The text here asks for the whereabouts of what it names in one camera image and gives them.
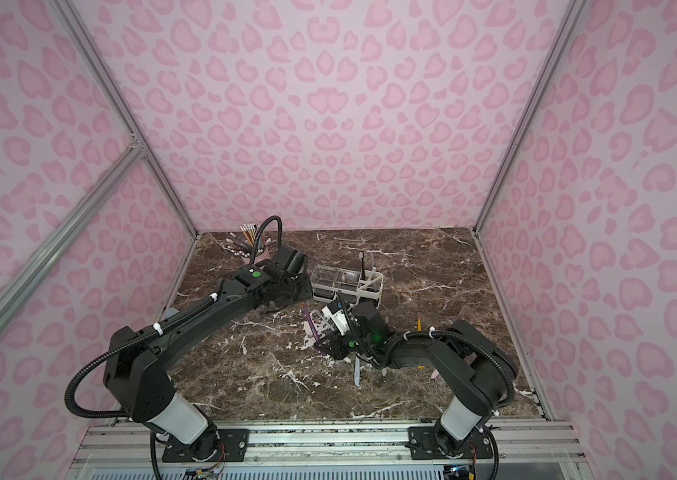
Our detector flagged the pink metal pencil bucket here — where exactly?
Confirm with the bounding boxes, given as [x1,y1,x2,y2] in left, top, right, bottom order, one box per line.
[254,250,272,264]

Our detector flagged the aluminium front rail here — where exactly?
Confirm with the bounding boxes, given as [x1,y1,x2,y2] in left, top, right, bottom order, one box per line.
[66,419,593,479]

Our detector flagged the bundle of coloured pencils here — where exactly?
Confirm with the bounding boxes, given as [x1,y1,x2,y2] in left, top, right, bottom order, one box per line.
[226,223,258,256]

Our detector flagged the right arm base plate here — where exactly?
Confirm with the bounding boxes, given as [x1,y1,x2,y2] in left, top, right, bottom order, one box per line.
[404,424,495,462]

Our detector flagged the cream toothbrush holder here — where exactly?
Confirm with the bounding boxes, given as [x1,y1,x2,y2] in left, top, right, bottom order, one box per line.
[310,265,384,307]

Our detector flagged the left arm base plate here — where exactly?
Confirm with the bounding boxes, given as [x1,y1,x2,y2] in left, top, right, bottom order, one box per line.
[162,427,250,463]

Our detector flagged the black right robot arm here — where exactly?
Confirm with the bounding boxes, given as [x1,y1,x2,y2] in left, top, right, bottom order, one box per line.
[314,298,518,457]

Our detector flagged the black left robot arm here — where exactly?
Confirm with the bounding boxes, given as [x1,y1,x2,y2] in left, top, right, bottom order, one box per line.
[64,229,312,459]

